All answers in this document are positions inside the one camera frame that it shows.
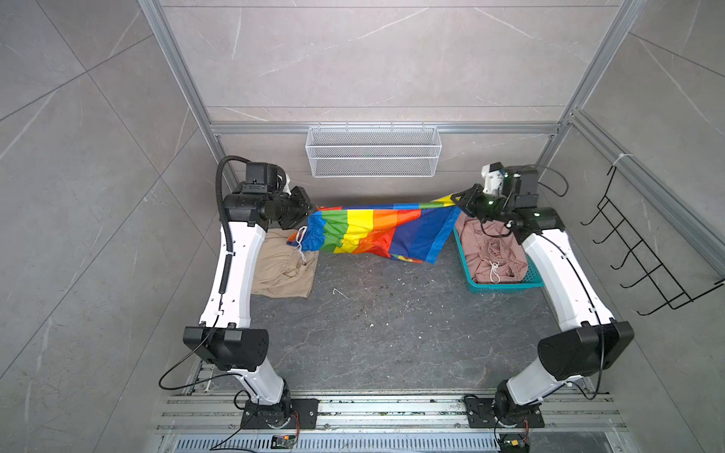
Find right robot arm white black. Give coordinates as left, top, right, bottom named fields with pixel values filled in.
left=451, top=184, right=634, bottom=427

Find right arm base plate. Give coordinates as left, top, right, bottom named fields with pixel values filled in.
left=462, top=394, right=545, bottom=430

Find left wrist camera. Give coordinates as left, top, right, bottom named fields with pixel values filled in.
left=242, top=162, right=290, bottom=194

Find aluminium frame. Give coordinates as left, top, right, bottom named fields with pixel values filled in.
left=147, top=1, right=724, bottom=265

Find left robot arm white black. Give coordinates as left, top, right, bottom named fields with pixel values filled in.
left=183, top=183, right=317, bottom=428

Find beige drawstring shorts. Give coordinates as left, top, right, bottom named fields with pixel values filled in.
left=251, top=228, right=319, bottom=298

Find black wire hook rack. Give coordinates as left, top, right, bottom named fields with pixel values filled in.
left=580, top=165, right=724, bottom=317

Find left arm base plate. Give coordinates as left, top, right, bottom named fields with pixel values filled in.
left=241, top=398, right=319, bottom=430

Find rainbow coloured shorts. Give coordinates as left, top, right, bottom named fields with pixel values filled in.
left=287, top=196, right=461, bottom=263

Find aluminium mounting rail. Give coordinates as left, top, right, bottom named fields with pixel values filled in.
left=152, top=389, right=628, bottom=434

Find pink shorts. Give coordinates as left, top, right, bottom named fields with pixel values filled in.
left=455, top=213, right=529, bottom=285

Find teal plastic basket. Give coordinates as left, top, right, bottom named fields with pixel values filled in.
left=453, top=214, right=544, bottom=294

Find white wire mesh basket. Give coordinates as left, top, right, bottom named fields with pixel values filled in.
left=305, top=126, right=442, bottom=179

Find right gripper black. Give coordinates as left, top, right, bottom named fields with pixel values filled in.
left=452, top=184, right=515, bottom=225

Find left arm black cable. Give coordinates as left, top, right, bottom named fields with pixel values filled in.
left=157, top=155, right=253, bottom=392

